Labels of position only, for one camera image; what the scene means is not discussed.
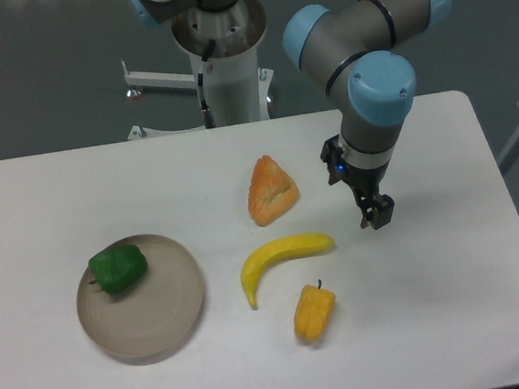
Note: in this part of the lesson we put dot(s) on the yellow banana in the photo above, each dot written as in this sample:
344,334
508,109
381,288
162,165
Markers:
277,250

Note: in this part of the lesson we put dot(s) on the orange triangular bread pastry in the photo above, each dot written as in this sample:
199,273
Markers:
272,192

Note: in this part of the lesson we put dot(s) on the green bell pepper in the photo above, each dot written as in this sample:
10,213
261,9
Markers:
117,268

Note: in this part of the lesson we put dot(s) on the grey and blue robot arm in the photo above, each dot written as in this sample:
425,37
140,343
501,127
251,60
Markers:
348,54

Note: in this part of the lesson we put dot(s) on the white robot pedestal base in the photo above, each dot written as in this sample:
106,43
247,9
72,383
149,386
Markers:
232,87

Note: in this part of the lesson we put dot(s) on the beige round plate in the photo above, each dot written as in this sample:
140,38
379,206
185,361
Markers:
150,320

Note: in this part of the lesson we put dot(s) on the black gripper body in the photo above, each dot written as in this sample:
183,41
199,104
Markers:
363,182

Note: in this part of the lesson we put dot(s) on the yellow bell pepper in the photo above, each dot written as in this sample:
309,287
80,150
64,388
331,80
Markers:
313,311

